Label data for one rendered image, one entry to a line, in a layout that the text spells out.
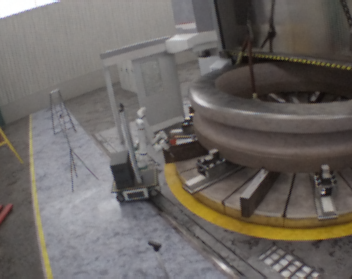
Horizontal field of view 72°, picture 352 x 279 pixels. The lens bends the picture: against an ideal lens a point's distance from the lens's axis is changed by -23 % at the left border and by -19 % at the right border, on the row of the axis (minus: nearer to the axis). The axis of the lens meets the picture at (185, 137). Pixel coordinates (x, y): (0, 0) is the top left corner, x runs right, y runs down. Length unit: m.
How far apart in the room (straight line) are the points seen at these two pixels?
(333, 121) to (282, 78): 4.56
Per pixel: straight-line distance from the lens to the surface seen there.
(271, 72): 8.43
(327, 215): 4.21
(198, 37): 7.77
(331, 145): 4.54
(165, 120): 9.06
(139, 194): 5.60
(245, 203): 4.15
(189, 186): 5.00
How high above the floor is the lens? 3.09
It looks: 23 degrees down
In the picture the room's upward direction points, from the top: 11 degrees counter-clockwise
